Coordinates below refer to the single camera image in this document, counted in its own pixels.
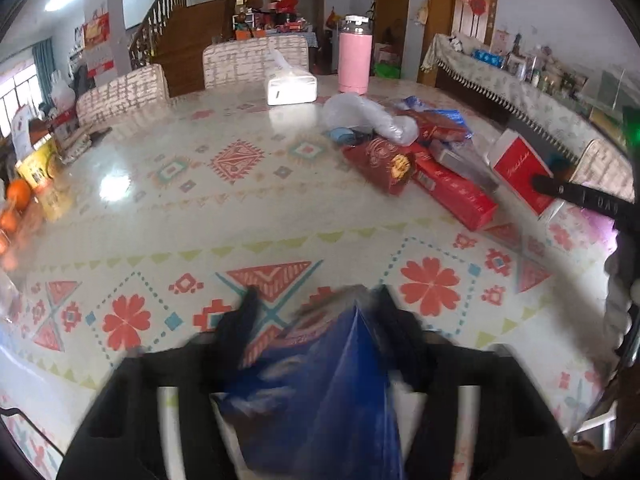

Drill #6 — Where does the cluttered background table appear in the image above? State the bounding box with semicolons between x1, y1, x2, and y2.
232;0;319;42

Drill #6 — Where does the long red box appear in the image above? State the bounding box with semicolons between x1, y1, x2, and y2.
411;142;499;232

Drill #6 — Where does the clear plastic bag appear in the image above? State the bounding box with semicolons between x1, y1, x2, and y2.
321;92;420;146

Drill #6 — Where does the patterned tablecloth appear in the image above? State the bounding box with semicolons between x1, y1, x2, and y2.
0;74;621;480

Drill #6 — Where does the pink thermos bottle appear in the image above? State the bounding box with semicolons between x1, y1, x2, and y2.
338;15;374;95

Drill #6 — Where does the white plastic bag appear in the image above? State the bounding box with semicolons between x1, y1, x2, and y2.
50;70;77;112

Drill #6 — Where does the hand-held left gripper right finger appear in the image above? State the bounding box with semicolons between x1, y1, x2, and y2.
374;284;583;480

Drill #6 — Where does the chair with patterned cover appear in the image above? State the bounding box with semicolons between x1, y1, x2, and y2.
202;35;310;92
76;63;171;128
570;138;636;204

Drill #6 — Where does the dark red snack packet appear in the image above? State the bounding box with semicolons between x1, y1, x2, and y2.
342;136;417;197

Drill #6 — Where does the white tissue pack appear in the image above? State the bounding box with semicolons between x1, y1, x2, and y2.
266;42;319;106

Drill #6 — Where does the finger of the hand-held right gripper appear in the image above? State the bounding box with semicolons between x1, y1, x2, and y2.
531;174;626;222

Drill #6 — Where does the grey flat box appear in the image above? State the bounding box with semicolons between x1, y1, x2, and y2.
429;138;501;194

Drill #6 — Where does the crumpled blue wrapper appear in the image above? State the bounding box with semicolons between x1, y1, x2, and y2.
395;95;474;141

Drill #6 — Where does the yellow box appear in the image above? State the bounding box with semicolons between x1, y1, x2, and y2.
15;137;72;222

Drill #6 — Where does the white and red box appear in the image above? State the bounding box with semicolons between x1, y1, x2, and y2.
487;128;576;223

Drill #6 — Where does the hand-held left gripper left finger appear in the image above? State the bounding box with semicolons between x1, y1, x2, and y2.
57;285;262;480

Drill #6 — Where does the wooden staircase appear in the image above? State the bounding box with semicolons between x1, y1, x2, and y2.
127;0;292;97

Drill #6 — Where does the red plastic wrapper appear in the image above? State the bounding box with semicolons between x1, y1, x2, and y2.
402;109;472;145

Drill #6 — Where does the sideboard with floral cloth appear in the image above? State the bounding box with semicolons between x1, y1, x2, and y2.
420;33;640;161

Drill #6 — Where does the blue plastic bag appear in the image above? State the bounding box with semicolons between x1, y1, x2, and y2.
210;304;432;480

